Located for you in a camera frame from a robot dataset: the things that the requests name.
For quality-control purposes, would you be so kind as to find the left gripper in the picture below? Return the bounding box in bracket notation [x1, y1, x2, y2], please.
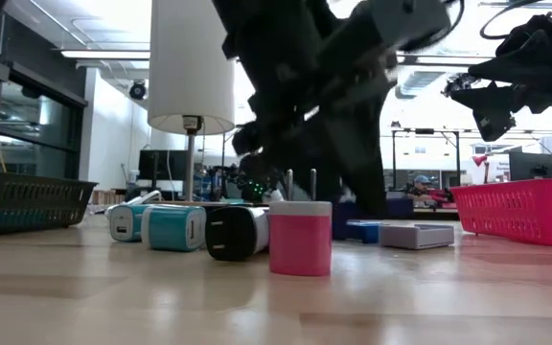
[211, 0, 398, 219]

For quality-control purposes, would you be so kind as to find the dark blue box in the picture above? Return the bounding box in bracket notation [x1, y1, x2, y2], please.
[332, 218, 383, 244]

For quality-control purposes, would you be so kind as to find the pink and white USB charger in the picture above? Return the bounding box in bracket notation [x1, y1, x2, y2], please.
[268, 168, 334, 278]

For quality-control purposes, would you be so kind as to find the grey charger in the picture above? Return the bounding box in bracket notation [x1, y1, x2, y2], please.
[379, 223, 456, 251]

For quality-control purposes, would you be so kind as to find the white charger with black face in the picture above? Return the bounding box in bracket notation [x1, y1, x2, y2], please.
[205, 205, 271, 263]

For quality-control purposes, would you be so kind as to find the teal USB wall charger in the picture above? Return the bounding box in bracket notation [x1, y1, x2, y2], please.
[108, 204, 150, 243]
[140, 204, 208, 253]

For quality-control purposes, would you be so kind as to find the black ceiling spotlight cluster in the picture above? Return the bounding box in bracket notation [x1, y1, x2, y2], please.
[441, 74, 469, 97]

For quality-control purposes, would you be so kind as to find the red desk lamp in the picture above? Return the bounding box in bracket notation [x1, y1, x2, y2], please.
[471, 153, 493, 184]

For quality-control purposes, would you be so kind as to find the background robot with green lights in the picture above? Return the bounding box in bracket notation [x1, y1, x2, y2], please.
[230, 165, 282, 202]

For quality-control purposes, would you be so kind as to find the black computer monitor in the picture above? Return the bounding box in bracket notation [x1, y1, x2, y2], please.
[509, 151, 552, 182]
[137, 149, 190, 182]

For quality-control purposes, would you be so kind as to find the person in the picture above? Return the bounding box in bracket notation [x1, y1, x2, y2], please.
[403, 174, 449, 202]

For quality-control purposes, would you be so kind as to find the red plastic basket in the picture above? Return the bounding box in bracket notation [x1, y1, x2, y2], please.
[449, 178, 552, 247]

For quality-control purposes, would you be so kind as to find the white shade table lamp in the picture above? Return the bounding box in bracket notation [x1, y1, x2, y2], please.
[147, 0, 258, 208]

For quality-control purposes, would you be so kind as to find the wooden crate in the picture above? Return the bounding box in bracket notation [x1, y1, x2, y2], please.
[91, 189, 120, 206]

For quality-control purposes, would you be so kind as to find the long fluorescent ceiling light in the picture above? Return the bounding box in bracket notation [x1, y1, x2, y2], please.
[59, 49, 151, 60]

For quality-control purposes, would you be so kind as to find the black plastic basket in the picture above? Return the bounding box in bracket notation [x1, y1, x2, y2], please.
[0, 171, 99, 237]

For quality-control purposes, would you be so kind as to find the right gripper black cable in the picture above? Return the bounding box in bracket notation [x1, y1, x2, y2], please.
[478, 0, 545, 41]

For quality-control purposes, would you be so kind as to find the black gantry frame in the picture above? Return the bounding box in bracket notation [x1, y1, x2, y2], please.
[389, 126, 463, 193]

